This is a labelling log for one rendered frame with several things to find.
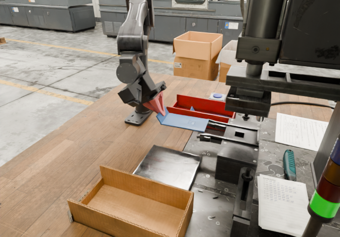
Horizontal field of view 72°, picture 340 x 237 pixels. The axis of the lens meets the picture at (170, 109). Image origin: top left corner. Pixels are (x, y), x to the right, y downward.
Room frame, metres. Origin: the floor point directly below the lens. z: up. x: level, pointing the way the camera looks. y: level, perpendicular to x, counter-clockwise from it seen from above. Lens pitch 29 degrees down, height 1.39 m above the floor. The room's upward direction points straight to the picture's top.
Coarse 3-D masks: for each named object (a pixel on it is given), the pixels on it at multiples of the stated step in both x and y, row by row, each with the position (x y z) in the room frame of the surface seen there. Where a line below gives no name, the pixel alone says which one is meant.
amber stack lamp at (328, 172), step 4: (328, 160) 0.27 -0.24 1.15; (332, 160) 0.26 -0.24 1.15; (328, 164) 0.27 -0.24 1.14; (332, 164) 0.26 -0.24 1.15; (336, 164) 0.26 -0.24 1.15; (324, 168) 0.28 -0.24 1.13; (328, 168) 0.26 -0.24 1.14; (332, 168) 0.26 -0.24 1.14; (336, 168) 0.25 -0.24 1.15; (324, 172) 0.27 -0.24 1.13; (328, 172) 0.26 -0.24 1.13; (332, 172) 0.26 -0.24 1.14; (336, 172) 0.25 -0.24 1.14; (324, 176) 0.26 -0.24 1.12; (328, 176) 0.26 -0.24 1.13; (332, 176) 0.25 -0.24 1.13; (336, 176) 0.25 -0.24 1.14; (328, 180) 0.26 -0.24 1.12; (332, 180) 0.25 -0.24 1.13; (336, 180) 0.25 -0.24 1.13; (336, 184) 0.25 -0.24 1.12
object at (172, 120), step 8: (168, 112) 0.69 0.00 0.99; (160, 120) 0.63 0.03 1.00; (168, 120) 0.64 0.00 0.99; (176, 120) 0.64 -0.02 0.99; (184, 120) 0.64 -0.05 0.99; (192, 120) 0.64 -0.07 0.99; (200, 120) 0.64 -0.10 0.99; (208, 120) 0.64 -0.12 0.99; (184, 128) 0.60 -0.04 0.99; (192, 128) 0.59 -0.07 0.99; (200, 128) 0.59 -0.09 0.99
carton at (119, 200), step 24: (96, 192) 0.42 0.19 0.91; (120, 192) 0.42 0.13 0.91; (144, 192) 0.41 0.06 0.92; (168, 192) 0.39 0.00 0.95; (192, 192) 0.37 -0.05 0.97; (72, 216) 0.35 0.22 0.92; (96, 216) 0.32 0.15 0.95; (120, 216) 0.35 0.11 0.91; (144, 216) 0.35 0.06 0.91; (168, 216) 0.35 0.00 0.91
